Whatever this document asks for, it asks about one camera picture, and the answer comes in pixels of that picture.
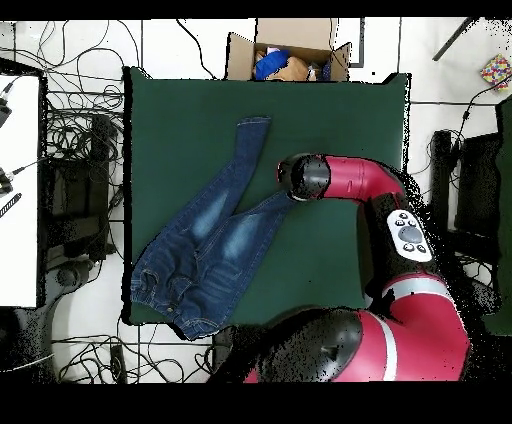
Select black power strip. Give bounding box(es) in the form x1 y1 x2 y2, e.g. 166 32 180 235
109 344 128 383

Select blue denim jeans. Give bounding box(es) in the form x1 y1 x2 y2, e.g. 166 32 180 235
129 115 299 342

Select bright blue cloth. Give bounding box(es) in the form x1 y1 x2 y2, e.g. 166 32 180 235
254 49 291 81

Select dark green table cloth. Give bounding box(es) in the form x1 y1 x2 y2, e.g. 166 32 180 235
121 65 412 327

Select colourful dotted cloth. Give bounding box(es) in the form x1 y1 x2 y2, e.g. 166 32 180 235
479 53 512 92

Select black ribbed strap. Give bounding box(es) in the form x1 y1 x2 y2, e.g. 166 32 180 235
0 192 23 219

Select tan fabric item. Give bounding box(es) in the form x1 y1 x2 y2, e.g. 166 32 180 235
275 55 311 82

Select white table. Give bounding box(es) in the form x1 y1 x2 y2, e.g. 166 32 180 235
0 73 41 309

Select open cardboard box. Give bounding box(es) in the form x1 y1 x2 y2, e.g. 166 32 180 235
225 17 353 82

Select green covered side table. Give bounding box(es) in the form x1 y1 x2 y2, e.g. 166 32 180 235
479 95 512 337

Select black metal rod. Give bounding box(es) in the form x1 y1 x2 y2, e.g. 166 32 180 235
432 16 477 62

